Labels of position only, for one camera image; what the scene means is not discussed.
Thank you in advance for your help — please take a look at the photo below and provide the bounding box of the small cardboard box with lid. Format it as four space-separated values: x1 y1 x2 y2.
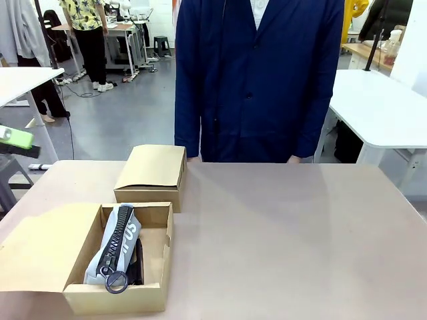
113 144 188 213

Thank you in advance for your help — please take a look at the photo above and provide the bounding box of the light blue zip pencil case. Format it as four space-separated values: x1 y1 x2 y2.
83 204 143 295

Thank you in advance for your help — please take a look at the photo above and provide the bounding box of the navy Campus zip pencil case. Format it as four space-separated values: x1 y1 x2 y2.
128 237 145 287

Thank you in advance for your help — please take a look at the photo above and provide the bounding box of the person's right forearm blue sleeve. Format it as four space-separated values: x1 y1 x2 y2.
173 106 203 161

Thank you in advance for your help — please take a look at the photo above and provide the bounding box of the person's left forearm blue sleeve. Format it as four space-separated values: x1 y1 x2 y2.
294 99 335 159

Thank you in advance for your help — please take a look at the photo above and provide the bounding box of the large cardboard box with lid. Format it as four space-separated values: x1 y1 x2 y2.
0 201 175 316

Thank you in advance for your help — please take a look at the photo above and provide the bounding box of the grey metal stool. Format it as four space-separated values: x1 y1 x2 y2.
0 156 35 214

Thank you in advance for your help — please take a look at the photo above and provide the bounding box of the white table with white leg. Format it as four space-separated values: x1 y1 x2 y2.
0 67 66 161

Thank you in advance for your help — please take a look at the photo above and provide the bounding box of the black stand pole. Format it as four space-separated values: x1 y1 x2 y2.
34 0 75 161

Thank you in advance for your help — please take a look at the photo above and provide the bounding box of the person in grey top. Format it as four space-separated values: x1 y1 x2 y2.
0 0 71 123

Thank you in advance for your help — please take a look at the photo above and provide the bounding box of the person in yellow floral shirt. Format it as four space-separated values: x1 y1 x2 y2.
59 0 116 93

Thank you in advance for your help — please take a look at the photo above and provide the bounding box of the white workbench with equipment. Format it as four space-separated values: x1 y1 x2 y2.
105 0 155 82

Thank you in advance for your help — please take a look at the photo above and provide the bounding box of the black plastic stool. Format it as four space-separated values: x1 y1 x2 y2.
153 35 172 58

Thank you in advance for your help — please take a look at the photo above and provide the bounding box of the person in blue coat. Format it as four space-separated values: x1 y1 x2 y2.
173 0 345 164

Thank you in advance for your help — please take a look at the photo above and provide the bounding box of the black bag under table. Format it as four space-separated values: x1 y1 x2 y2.
333 119 364 164

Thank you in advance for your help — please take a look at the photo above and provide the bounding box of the wooden top counter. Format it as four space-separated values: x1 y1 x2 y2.
342 42 395 73

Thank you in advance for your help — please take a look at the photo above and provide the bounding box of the person in yellow hoodie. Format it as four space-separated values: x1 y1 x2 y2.
340 0 370 44

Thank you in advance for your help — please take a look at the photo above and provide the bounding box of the thin black tripod pole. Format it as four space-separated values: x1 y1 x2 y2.
364 30 385 73

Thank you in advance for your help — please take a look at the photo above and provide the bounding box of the clear bottle with red liquid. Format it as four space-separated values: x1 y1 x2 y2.
382 29 404 67

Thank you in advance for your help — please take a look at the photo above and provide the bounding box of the person in black jacket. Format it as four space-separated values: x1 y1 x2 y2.
358 0 414 41

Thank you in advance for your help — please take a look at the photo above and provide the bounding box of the white board panel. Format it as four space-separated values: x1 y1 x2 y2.
389 0 427 98

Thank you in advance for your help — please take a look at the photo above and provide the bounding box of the white table with grey frame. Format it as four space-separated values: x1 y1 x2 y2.
315 69 427 198

